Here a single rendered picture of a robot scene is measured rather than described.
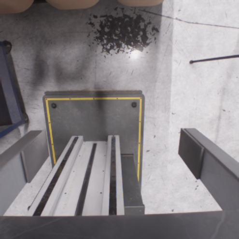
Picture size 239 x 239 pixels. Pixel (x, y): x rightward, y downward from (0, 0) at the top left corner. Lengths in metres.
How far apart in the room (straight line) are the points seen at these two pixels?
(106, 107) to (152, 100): 0.50
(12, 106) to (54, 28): 0.70
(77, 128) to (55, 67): 0.57
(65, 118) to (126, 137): 0.45
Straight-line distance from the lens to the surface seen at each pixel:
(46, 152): 0.17
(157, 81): 1.53
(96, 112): 1.21
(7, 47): 1.64
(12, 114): 1.63
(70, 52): 1.53
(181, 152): 0.17
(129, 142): 1.29
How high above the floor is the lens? 1.48
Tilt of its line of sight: 73 degrees down
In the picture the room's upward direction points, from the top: 174 degrees clockwise
